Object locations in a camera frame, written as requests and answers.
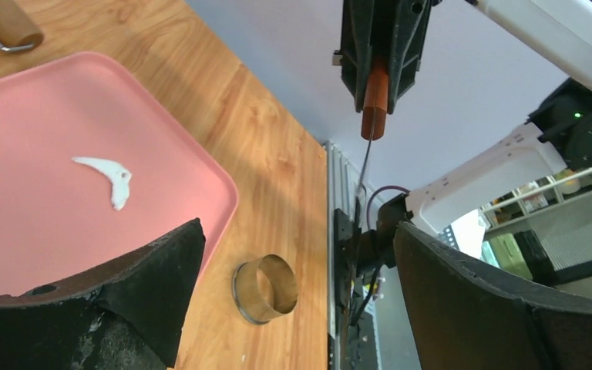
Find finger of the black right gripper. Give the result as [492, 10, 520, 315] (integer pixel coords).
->
[387, 0, 432, 114]
[338, 0, 375, 113]

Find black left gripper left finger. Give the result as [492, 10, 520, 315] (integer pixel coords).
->
[0, 219, 206, 369]

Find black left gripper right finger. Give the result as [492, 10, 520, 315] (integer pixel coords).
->
[393, 222, 592, 369]

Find metal dough scraper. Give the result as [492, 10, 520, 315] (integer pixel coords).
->
[355, 57, 389, 200]

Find round metal cutter ring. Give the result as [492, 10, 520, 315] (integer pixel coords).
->
[232, 254, 300, 326]

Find small curved dough scrap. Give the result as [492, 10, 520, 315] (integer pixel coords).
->
[72, 156, 133, 211]

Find pink rectangular tray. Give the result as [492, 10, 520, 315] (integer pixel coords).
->
[0, 52, 238, 296]

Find wooden dough roller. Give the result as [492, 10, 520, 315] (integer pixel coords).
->
[0, 0, 45, 53]

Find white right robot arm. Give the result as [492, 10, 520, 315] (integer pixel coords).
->
[333, 1, 592, 271]

